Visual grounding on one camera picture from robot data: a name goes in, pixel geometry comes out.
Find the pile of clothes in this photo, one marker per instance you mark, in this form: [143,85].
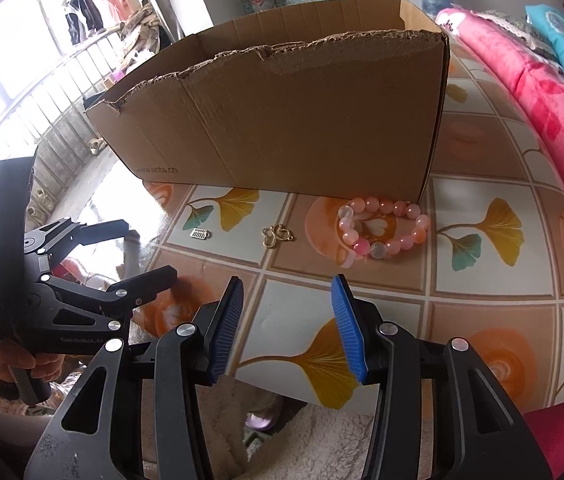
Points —
[141,35]

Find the brown cardboard box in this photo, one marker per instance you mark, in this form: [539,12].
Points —
[287,125]

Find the patterned tablecloth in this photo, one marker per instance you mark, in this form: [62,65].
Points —
[487,270]

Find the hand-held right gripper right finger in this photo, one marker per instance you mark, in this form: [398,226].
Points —
[349,335]

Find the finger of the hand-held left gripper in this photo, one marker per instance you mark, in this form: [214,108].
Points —
[111,300]
[76,232]

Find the black hanging jacket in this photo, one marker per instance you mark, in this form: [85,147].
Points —
[81,10]

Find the pair of beige shoes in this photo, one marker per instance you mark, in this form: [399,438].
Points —
[95,146]

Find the purple slipper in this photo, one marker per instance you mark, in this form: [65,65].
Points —
[264,417]

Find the small silver charm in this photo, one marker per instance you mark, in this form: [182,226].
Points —
[200,234]

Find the silver sequin cushion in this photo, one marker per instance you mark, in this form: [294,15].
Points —
[517,30]

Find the gold heart charm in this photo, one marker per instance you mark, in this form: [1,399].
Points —
[267,241]

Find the pink floral quilt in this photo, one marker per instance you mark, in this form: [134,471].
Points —
[537,95]

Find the metal window railing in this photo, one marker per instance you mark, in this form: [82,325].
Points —
[36,110]

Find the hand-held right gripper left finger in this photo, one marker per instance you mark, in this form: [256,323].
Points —
[224,330]

